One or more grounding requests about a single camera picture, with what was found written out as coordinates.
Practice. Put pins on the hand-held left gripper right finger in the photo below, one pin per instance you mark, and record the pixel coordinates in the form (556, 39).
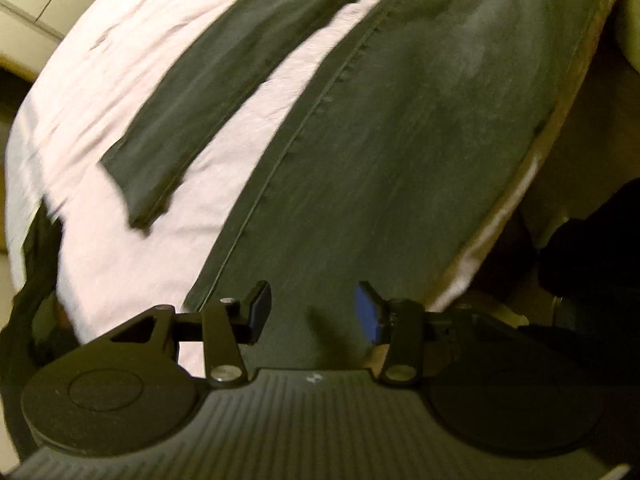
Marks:
(367, 315)

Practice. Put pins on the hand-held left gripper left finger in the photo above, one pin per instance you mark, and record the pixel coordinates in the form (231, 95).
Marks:
(260, 310)

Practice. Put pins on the grey pants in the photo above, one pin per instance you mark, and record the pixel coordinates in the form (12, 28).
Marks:
(400, 135)

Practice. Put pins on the black garment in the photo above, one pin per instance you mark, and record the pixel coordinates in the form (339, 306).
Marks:
(35, 270)

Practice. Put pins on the pink and blue bed quilt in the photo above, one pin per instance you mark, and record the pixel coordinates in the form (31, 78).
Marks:
(100, 85)

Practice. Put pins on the white wardrobe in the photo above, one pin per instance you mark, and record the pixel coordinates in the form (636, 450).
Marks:
(25, 35)

